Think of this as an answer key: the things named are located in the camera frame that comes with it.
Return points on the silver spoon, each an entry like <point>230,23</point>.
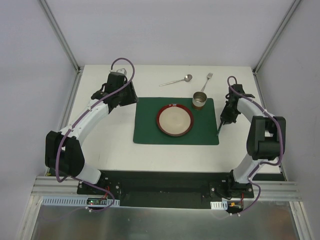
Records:
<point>187,78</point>

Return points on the silver fork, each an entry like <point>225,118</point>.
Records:
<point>208,77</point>

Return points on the front aluminium rail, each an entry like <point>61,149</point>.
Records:
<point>286,191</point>

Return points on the right white cable duct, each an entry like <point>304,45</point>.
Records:
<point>219,205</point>

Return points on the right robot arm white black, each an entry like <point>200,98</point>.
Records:
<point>265,141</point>

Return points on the white cable duct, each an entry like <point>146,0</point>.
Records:
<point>79,201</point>
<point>219,205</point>

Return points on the right aluminium frame post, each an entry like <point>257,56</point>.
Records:
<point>277,34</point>

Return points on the left aluminium frame post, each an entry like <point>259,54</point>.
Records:
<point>59,34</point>

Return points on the red rimmed beige plate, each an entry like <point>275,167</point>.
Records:
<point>174,120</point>

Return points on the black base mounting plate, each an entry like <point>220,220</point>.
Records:
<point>182,190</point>

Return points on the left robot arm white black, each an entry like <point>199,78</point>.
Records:
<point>67,143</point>

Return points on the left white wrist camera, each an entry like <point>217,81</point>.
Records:
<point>121,71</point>

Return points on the dark green placemat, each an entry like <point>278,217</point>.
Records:
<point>146,131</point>

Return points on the left white cable duct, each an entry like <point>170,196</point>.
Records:
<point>79,201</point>

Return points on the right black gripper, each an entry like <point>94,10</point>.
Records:
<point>226,119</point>

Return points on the black knife green handle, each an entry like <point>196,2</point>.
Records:
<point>219,128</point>

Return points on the aluminium frame post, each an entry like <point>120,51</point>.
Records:
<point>59,34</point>
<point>277,34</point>

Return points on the steel cup brown base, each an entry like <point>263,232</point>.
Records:
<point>199,99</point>

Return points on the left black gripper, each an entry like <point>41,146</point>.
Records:
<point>129,93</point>

